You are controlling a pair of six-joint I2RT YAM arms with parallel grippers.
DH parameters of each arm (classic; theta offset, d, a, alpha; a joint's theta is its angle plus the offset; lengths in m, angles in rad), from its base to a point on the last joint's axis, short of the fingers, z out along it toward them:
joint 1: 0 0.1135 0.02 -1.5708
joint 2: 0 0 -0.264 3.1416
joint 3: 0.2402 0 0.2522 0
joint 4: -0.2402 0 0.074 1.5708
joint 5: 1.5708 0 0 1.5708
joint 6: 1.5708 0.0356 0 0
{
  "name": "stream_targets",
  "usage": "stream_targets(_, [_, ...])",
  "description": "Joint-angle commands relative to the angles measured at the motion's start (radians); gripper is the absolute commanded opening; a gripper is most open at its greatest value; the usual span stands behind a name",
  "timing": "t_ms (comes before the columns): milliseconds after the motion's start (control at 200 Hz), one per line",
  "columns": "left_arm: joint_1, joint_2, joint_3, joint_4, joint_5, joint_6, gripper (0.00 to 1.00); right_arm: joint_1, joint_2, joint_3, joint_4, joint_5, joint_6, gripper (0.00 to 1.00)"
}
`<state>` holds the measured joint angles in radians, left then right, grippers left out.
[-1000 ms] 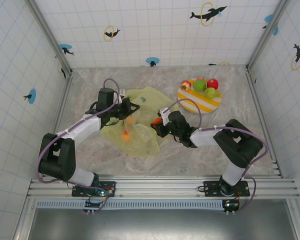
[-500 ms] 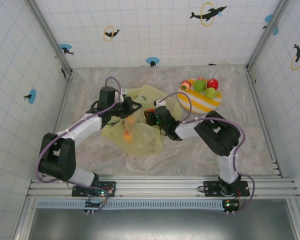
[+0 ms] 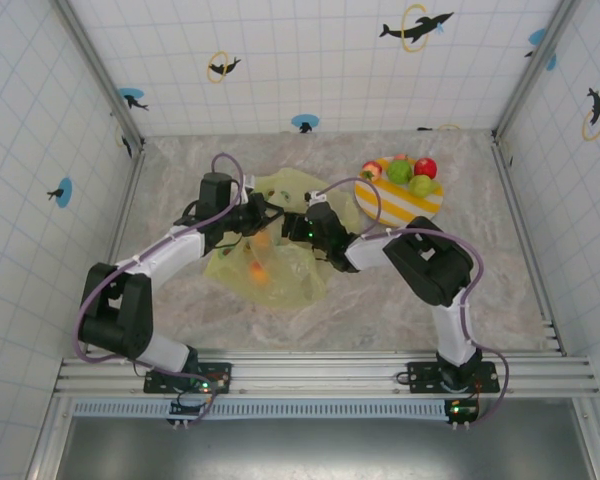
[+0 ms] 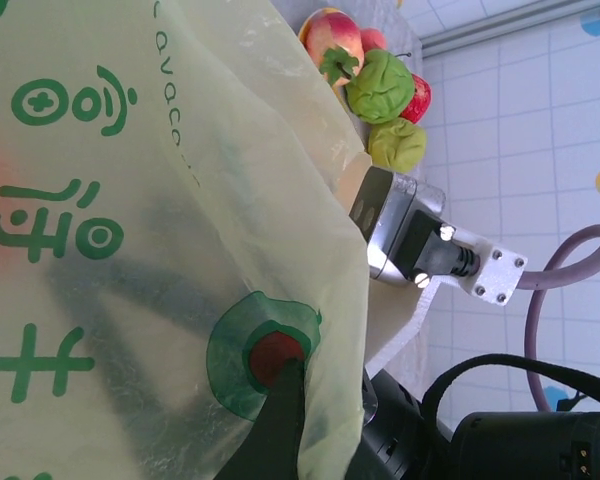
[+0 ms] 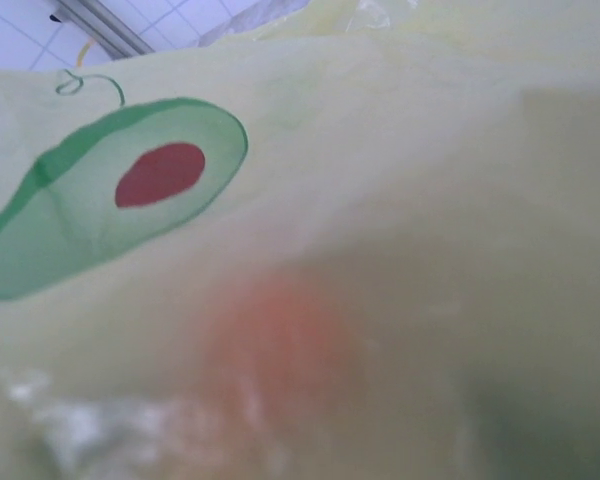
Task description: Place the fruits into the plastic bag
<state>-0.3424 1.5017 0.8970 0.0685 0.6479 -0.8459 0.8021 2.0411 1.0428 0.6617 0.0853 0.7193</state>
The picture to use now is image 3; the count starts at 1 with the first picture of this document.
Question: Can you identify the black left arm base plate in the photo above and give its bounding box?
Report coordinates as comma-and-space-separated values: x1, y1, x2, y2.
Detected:
143, 360, 234, 396

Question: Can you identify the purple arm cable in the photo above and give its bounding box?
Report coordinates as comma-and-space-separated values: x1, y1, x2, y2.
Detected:
72, 152, 245, 374
309, 176, 512, 427

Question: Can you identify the left controller board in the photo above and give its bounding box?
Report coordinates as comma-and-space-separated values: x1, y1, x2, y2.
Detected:
167, 397, 212, 427

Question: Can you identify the controller board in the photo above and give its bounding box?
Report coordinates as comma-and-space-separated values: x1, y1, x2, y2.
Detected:
444, 398, 480, 427
167, 397, 212, 427

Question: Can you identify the aluminium mounting rail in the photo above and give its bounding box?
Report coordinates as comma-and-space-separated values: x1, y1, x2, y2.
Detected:
53, 349, 600, 399

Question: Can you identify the white slotted cable duct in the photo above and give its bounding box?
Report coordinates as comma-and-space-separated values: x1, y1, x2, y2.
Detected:
72, 399, 454, 419

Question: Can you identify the red apple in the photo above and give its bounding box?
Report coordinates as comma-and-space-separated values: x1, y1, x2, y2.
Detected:
413, 156, 439, 180

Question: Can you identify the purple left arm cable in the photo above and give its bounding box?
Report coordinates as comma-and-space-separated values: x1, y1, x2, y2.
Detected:
72, 152, 245, 374

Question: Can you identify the yellow-green avocado print plastic bag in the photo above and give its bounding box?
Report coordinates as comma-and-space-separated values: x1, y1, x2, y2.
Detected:
202, 168, 367, 311

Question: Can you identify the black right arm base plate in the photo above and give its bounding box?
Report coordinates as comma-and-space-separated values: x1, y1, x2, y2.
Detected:
404, 360, 501, 395

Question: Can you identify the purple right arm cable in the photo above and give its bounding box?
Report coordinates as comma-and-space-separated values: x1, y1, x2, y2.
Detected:
309, 176, 512, 427

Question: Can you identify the yellow white striped plate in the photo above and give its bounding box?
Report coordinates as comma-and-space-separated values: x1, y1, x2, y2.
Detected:
354, 155, 445, 229

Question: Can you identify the green round fruit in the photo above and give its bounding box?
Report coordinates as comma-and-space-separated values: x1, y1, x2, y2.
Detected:
385, 159, 414, 185
407, 174, 442, 199

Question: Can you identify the aluminium frame post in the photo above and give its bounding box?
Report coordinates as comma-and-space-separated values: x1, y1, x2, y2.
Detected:
493, 0, 581, 140
54, 0, 147, 154

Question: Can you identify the aluminium side rail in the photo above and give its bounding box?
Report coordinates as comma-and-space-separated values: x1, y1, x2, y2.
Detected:
490, 130, 567, 357
102, 144, 147, 281

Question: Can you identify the right controller board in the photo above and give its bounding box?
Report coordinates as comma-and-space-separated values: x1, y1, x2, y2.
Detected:
444, 398, 480, 427

